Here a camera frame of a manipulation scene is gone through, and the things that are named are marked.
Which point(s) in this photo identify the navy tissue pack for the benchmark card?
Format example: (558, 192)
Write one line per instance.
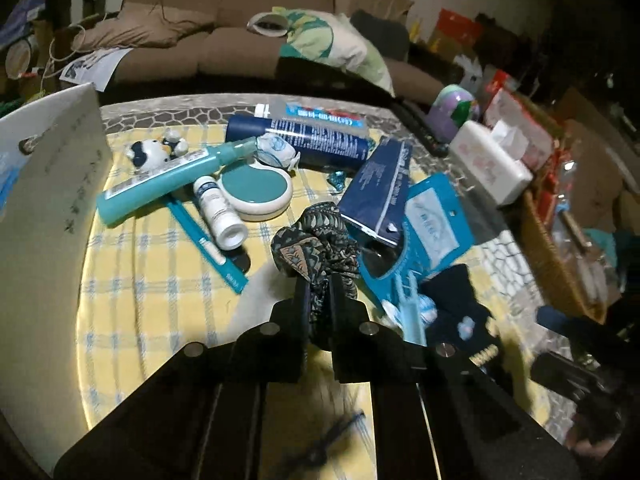
(380, 185)

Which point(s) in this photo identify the light blue toothbrush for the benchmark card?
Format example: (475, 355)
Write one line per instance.
(412, 320)

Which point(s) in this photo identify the green printed white pillow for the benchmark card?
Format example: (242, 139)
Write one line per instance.
(330, 40)

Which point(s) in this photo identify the white tissue box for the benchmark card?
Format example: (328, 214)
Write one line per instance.
(487, 160)

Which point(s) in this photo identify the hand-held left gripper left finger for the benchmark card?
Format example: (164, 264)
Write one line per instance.
(290, 332)

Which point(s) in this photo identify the blue package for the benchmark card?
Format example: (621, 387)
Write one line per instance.
(432, 225)

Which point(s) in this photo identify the brown sofa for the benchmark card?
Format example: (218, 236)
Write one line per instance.
(240, 50)

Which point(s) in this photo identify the small blue foil wrapper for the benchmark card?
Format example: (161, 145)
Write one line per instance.
(337, 181)

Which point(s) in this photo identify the teal plastic bottle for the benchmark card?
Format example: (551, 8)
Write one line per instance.
(150, 190)

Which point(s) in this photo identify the printed paper sheet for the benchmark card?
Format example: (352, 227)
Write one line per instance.
(92, 67)

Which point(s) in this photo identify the black remote control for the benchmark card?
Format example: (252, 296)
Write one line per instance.
(422, 127)

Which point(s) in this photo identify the purple and green ball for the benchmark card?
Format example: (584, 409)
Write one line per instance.
(452, 107)

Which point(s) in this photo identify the red cardboard box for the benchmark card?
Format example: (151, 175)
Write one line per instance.
(457, 30)

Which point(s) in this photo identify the silver tube with blue label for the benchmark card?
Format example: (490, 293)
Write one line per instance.
(310, 112)

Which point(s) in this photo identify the dark blue spray can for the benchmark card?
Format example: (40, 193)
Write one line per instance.
(320, 145)

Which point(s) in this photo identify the navy sock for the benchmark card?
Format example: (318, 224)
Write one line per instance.
(455, 300)

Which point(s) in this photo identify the small white bottle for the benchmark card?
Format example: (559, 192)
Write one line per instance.
(216, 206)

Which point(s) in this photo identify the cow figurine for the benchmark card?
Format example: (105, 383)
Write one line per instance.
(145, 152)

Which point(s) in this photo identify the dark patterned scrunchie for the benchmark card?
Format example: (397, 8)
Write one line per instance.
(315, 240)

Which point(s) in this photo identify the teal toothbrush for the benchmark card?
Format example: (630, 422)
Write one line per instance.
(200, 240)

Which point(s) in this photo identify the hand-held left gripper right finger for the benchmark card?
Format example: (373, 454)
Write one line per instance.
(348, 327)

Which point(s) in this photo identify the red and white plastic package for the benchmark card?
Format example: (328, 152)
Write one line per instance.
(520, 120)

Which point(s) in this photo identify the white and blue wrapped packet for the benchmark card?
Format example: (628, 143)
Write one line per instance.
(275, 147)

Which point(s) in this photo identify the stone pattern desktop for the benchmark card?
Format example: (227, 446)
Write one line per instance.
(165, 109)

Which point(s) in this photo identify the yellow checked cloth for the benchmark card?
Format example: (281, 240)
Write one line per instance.
(150, 310)

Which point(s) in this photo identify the brown blanket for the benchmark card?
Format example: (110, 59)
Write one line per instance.
(140, 25)

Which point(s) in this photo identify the wicker basket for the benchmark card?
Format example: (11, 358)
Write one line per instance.
(545, 250)

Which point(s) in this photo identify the round teal compact case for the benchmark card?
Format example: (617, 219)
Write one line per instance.
(255, 187)

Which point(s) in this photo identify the dark cloth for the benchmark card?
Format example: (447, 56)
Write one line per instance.
(380, 32)

